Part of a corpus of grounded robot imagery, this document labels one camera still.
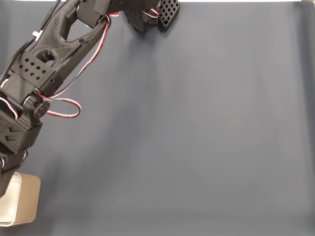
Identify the beige box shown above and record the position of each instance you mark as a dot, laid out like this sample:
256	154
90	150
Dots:
28	199

